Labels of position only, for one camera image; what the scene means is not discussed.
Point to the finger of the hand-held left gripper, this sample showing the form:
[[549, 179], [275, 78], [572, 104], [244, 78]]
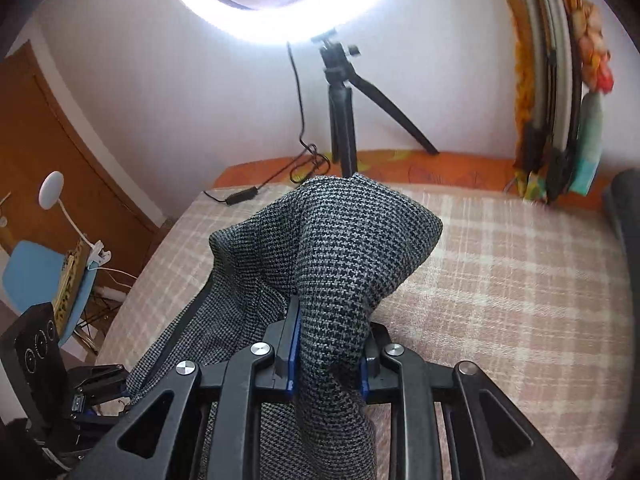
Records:
[[102, 376], [105, 400]]

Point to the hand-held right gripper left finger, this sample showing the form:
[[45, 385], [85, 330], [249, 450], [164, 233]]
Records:
[[285, 355]]

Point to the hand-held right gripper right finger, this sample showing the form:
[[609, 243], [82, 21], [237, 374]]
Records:
[[372, 360]]

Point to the grey houndstooth pants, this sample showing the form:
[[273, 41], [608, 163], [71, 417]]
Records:
[[340, 260]]

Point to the dark grey folded pants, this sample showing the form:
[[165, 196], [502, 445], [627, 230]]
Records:
[[620, 210]]

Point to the yellow patterned book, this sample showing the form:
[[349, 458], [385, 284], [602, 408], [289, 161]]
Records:
[[70, 280]]

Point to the blue chair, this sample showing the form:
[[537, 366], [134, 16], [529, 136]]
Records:
[[30, 270]]

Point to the pink checked blanket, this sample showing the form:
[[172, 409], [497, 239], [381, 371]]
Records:
[[500, 285]]

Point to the white clamp lamp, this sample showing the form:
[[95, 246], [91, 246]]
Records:
[[52, 187]]

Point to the orange bedsheet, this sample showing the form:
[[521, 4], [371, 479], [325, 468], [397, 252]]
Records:
[[450, 167]]

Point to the wooden door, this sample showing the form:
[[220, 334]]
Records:
[[60, 135]]

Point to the black mini tripod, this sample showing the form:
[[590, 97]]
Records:
[[340, 110]]

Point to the silver folded stand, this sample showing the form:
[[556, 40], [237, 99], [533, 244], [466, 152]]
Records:
[[560, 110]]

